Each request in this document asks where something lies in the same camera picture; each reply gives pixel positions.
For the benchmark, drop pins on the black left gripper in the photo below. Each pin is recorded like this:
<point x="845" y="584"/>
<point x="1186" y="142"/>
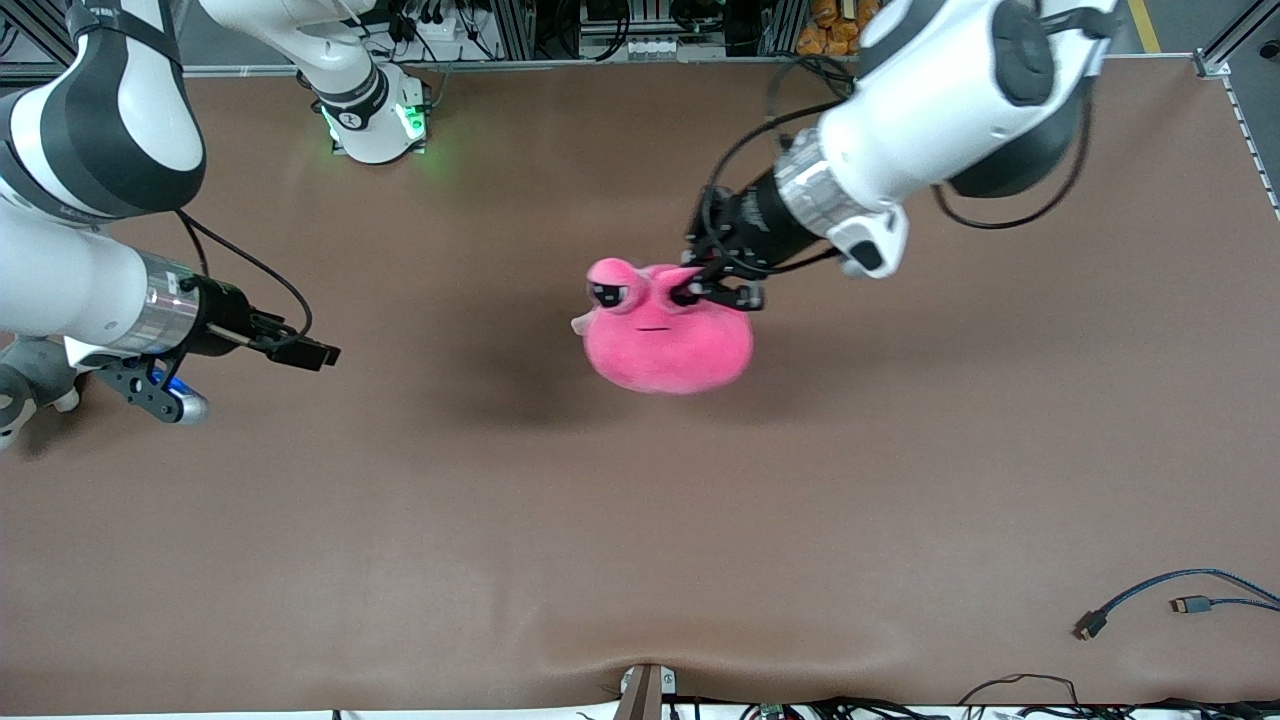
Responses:
<point x="757" y="225"/>

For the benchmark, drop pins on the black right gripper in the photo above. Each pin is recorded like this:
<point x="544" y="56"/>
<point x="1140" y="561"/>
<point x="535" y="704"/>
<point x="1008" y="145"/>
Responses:
<point x="222" y="315"/>

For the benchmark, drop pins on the hot pink frog plush toy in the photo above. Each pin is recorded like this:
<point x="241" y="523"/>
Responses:
<point x="660" y="345"/>

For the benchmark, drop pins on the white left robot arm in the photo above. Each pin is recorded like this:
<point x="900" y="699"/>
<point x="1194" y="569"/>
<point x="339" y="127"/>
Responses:
<point x="920" y="130"/>

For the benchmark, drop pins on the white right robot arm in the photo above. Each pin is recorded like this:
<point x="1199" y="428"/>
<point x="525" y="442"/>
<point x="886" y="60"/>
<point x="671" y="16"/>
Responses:
<point x="150" y="120"/>

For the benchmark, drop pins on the light pink dog plush toy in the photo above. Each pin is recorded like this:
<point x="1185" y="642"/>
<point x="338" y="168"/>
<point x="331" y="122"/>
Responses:
<point x="580" y="322"/>

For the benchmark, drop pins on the grey husky plush toy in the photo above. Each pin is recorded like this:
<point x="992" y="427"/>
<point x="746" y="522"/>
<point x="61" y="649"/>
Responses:
<point x="25" y="385"/>

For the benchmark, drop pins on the pile of orange plush toys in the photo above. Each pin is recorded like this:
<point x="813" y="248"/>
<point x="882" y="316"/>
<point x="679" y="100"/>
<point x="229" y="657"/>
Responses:
<point x="830" y="25"/>

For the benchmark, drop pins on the white power strip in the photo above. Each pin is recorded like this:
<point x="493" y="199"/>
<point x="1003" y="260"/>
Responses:
<point x="440" y="25"/>

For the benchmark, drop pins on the aluminium table frame rail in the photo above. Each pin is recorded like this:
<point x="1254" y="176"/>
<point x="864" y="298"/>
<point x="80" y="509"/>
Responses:
<point x="600" y="65"/>

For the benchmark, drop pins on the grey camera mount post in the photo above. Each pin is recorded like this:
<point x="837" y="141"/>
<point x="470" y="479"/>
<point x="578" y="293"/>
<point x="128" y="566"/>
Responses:
<point x="643" y="692"/>

